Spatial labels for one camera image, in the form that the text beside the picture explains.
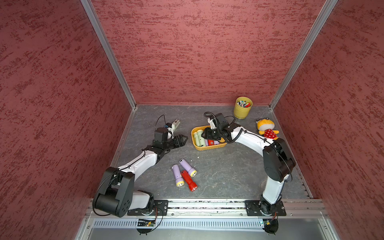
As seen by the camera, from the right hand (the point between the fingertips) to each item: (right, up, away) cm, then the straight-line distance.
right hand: (204, 138), depth 91 cm
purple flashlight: (+2, -4, +4) cm, 6 cm away
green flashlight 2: (-1, -2, +2) cm, 3 cm away
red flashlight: (-7, -25, -12) cm, 28 cm away
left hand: (-13, -2, -3) cm, 13 cm away
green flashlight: (-5, 0, +7) cm, 8 cm away
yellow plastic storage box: (+11, -5, +3) cm, 13 cm away
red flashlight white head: (+5, -4, +5) cm, 8 cm away
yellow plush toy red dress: (+43, +7, +9) cm, 45 cm away
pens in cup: (+30, +23, +17) cm, 41 cm away
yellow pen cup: (+28, +20, +12) cm, 36 cm away
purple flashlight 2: (-14, -22, -11) cm, 29 cm away
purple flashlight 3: (-7, -18, -8) cm, 21 cm away
